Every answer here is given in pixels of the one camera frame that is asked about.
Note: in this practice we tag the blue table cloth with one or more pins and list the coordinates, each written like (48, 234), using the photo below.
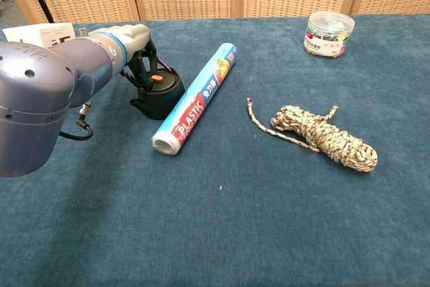
(235, 216)

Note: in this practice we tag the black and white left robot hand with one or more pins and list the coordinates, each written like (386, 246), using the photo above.
(136, 40)

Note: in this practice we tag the blue plastic wrap roll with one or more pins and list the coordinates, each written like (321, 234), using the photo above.
(198, 99)

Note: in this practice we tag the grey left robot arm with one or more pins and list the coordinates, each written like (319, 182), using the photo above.
(37, 99)

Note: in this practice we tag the white cardboard box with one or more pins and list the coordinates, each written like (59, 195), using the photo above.
(53, 33)

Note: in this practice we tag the clear jar of binder clips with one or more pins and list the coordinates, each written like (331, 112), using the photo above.
(329, 36)

